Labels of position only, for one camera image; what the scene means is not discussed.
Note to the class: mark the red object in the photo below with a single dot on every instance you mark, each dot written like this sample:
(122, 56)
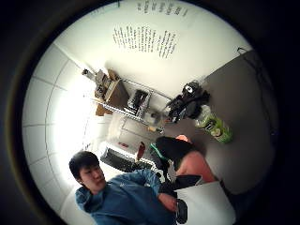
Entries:
(141, 151)

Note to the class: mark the green snack tube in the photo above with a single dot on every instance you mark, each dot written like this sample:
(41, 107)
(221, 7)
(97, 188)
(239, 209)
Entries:
(215, 126)

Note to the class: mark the black keyboard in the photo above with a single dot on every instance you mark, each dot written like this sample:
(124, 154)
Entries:
(120, 160)

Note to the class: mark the black box on shelf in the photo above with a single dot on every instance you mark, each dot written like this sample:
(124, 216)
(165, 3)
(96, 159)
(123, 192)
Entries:
(137, 100)

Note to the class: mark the small black device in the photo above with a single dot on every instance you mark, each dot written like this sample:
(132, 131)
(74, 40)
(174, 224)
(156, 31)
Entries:
(182, 211)

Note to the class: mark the white box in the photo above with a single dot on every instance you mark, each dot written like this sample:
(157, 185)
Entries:
(206, 204)

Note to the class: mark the the person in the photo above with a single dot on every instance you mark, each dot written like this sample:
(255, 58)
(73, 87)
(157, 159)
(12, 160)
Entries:
(125, 200)

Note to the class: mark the brown cardboard box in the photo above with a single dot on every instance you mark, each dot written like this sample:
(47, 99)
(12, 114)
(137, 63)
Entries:
(115, 93)

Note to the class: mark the black camera gear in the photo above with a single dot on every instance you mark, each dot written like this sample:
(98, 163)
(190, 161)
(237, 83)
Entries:
(187, 100)

